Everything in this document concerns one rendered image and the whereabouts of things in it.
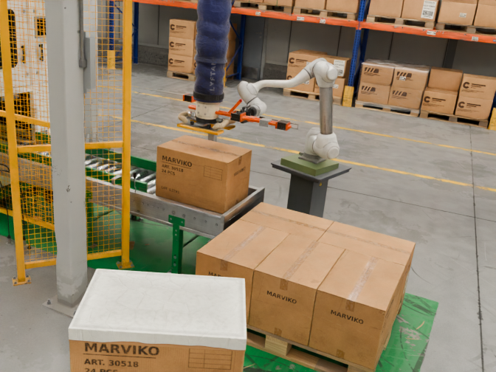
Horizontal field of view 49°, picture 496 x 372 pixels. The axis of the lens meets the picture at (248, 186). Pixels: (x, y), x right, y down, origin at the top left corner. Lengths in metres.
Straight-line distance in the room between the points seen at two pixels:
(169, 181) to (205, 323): 2.27
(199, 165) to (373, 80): 7.25
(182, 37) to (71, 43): 8.81
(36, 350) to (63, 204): 0.88
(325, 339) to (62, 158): 1.90
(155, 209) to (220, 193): 0.52
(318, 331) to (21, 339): 1.80
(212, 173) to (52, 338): 1.51
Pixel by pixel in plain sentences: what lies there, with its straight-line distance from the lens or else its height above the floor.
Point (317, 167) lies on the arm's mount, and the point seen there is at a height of 0.80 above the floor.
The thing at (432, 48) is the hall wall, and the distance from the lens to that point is 12.05.
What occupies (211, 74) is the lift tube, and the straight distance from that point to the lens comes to 3.89.
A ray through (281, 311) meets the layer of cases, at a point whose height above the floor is 0.32.
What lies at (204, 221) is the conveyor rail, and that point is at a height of 0.53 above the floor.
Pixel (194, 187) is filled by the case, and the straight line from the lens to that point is 4.02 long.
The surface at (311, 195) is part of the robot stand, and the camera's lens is 4.54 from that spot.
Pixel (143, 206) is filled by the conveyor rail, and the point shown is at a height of 0.50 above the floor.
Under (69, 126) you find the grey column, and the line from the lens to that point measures 3.39.
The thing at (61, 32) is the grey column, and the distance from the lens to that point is 3.28.
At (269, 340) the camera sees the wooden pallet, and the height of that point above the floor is 0.09.
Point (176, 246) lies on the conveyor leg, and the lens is 4.12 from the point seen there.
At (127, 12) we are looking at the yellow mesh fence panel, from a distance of 3.80.
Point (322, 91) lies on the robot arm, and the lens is 4.21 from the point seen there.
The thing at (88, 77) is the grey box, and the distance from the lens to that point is 3.40.
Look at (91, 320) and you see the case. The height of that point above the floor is 1.02.
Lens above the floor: 2.17
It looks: 21 degrees down
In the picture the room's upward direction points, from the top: 5 degrees clockwise
